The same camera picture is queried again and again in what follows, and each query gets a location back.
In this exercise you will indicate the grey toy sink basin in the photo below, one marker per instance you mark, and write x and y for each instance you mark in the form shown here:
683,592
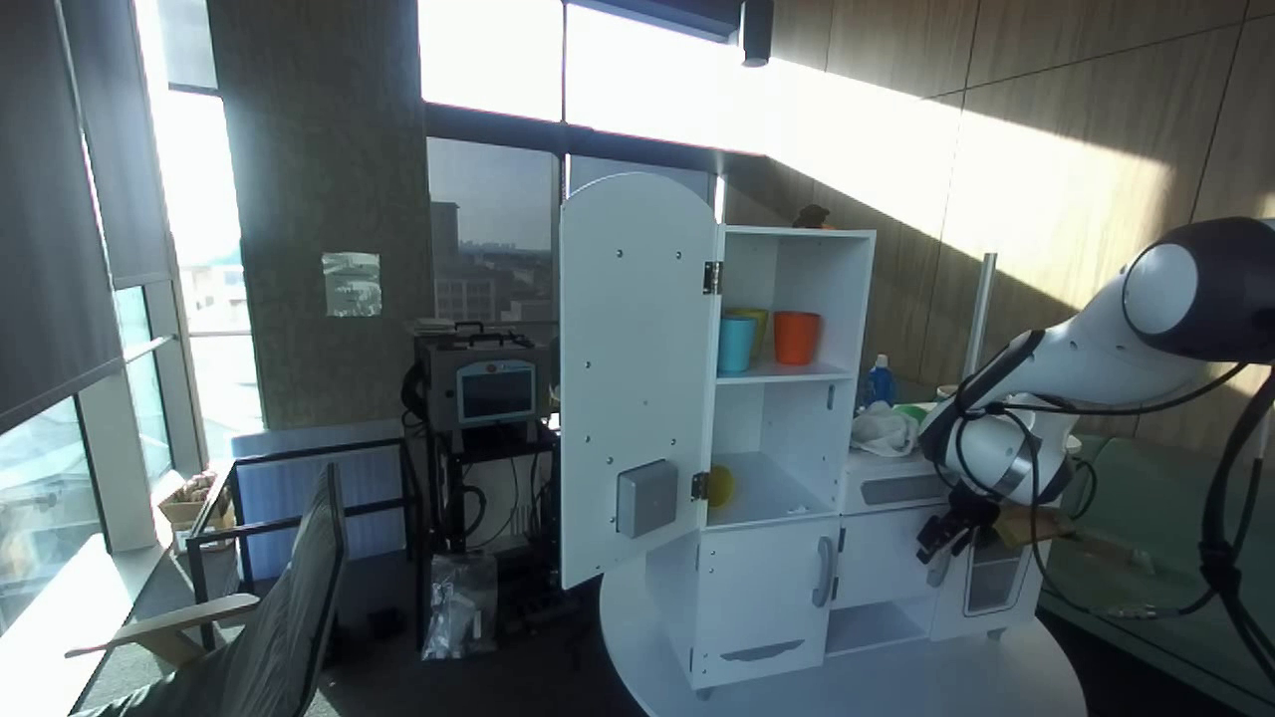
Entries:
904,491

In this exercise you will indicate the dark window blind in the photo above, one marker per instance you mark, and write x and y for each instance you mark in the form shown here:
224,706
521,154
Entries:
62,199

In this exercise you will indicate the blue cup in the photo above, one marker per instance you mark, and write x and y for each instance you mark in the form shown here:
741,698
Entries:
734,344

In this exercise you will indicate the blue bottle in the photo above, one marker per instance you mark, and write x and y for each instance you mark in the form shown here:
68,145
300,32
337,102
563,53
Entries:
879,382

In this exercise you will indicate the white toy kitchen cabinet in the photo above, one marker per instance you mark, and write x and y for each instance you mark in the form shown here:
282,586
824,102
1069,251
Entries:
798,425

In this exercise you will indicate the wooden folding chair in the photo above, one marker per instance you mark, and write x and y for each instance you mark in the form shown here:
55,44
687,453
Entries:
282,639

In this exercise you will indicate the grey square door latch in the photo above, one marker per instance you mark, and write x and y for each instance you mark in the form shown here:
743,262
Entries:
646,501

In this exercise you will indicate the white cabinet door with vent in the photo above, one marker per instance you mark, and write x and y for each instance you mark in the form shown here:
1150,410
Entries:
759,600

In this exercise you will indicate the black ceiling mounted device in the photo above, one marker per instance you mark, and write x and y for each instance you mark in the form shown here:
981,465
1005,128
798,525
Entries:
759,31

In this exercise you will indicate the green cup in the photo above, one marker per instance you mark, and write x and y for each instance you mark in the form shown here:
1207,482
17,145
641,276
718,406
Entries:
759,323

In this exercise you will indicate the black metal railing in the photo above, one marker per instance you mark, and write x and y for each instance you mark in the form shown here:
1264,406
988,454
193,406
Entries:
306,510

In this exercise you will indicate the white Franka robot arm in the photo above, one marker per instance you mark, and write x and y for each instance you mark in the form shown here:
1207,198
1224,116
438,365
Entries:
1130,344

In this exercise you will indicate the dark green couch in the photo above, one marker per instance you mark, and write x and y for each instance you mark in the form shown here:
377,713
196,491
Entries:
1169,559

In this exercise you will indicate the white crumpled cloth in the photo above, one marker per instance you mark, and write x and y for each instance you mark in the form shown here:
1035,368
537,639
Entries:
879,433

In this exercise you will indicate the paper sheet notice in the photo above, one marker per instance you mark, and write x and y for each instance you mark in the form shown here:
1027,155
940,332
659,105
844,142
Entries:
351,286

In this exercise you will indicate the small black item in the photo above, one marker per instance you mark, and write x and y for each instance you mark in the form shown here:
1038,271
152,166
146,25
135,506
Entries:
810,216

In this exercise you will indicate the clear plastic bag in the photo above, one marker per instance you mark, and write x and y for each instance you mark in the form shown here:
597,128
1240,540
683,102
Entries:
462,611

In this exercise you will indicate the tall white arched cabinet door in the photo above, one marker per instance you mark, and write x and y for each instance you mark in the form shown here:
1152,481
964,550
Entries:
641,344

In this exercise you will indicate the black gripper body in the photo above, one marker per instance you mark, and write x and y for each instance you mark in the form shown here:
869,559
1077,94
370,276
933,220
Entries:
964,518

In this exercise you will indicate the black equipment cart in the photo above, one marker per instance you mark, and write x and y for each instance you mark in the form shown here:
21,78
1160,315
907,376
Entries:
444,530

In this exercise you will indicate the yellow toy object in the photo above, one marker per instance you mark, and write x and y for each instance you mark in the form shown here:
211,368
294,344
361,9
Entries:
718,489

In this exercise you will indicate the orange cup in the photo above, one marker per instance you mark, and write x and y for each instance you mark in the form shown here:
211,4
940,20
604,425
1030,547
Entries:
798,339

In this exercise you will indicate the grey device with screen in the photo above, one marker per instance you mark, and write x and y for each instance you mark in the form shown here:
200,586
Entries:
492,390

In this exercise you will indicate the white pole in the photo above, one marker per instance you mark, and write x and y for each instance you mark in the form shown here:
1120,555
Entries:
981,311

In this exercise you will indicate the white toy oven door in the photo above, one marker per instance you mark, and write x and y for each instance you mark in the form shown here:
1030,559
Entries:
999,582

